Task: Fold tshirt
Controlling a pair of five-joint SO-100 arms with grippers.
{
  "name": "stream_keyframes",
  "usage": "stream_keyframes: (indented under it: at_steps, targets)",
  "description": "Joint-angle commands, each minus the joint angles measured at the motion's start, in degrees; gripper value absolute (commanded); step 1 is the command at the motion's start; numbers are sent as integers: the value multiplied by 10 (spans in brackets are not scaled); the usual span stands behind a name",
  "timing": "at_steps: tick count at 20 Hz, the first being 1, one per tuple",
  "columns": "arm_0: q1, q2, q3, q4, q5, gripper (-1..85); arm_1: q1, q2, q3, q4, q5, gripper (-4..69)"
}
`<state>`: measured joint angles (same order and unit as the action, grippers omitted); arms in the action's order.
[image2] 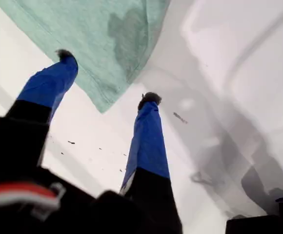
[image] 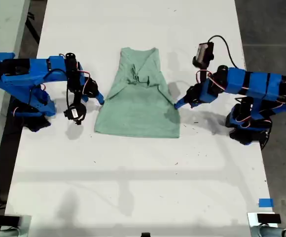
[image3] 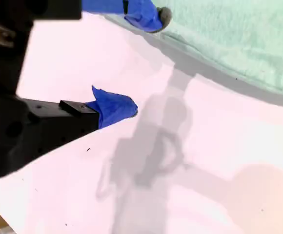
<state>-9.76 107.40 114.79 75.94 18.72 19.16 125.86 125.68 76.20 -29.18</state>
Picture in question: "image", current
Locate black base cable loop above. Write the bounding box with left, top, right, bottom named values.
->
left=259, top=120, right=274, bottom=151

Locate small black box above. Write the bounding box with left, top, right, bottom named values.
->
left=257, top=213, right=282, bottom=224
left=0, top=215, right=22, bottom=227

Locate black camera stalk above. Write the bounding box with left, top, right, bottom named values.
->
left=196, top=65, right=208, bottom=84
left=72, top=90, right=82, bottom=106

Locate blue tape patch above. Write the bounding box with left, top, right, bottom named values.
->
left=258, top=198, right=274, bottom=208

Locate long blue tape strip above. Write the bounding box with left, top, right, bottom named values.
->
left=0, top=52, right=16, bottom=61

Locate grey pipe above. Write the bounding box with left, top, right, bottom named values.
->
left=0, top=227, right=20, bottom=237
left=252, top=226, right=286, bottom=237

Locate pale green T-shirt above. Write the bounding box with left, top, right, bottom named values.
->
left=94, top=46, right=181, bottom=139

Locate black camera box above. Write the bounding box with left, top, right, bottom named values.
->
left=63, top=103, right=87, bottom=126
left=192, top=42, right=215, bottom=67

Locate black camera cable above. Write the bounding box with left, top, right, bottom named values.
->
left=48, top=68, right=71, bottom=112
left=207, top=35, right=240, bottom=69

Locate silver metal plate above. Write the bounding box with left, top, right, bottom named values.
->
left=247, top=212, right=279, bottom=237

